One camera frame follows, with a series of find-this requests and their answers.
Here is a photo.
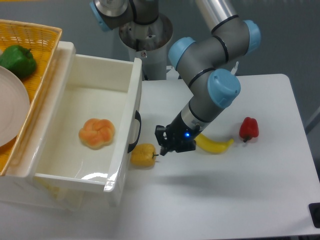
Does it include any orange knotted bread roll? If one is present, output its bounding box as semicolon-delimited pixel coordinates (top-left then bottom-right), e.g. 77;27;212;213
78;118;116;149

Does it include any red bell pepper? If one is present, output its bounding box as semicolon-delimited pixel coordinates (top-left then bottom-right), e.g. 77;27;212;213
239;117;259;143

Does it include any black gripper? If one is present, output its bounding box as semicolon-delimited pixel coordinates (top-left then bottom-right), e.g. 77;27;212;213
154;117;200;156

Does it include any white metal mounting bracket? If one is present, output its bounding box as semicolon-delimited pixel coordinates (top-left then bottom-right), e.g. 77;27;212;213
165;61;240;81

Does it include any green bell pepper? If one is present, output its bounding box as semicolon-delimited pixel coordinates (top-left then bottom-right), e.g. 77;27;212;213
0;45;37;79

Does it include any yellow banana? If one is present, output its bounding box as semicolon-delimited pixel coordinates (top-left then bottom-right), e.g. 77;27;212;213
195;134;234;154

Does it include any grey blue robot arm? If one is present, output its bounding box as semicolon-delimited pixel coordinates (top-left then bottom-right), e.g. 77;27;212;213
89;0;261;156

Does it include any white drawer cabinet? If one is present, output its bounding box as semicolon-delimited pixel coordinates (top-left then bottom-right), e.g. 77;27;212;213
0;41;76;209

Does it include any yellow woven basket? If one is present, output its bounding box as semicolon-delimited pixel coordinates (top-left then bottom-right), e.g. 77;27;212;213
0;19;62;176

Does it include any black corner object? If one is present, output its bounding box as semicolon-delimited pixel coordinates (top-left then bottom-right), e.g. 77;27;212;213
308;202;320;229

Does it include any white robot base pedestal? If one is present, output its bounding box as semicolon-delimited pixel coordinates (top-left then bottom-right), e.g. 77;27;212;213
119;13;173;81

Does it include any beige plate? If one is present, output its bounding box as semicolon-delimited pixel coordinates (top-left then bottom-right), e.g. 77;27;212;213
0;67;30;146

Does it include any yellow bell pepper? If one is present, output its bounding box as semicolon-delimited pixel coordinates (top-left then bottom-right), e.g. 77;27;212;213
130;143;158;168

